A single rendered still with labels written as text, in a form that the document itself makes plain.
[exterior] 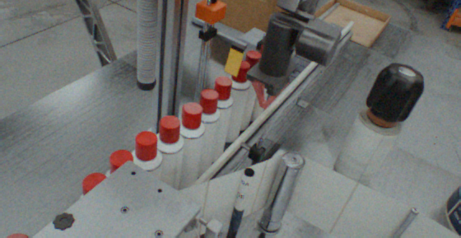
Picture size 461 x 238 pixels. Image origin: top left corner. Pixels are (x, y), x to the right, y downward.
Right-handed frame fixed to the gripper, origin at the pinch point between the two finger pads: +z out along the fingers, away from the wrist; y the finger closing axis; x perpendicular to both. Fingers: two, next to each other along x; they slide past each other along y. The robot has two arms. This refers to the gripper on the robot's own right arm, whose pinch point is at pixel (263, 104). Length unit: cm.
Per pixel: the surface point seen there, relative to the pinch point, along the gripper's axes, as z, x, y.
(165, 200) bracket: -13.4, -4.9, -39.1
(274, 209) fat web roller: 6.0, -12.8, -17.7
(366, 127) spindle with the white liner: -4.5, -20.3, 1.9
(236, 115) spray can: 4.6, 4.7, -1.9
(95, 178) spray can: -7.6, 7.0, -38.4
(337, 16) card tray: 19, 11, 99
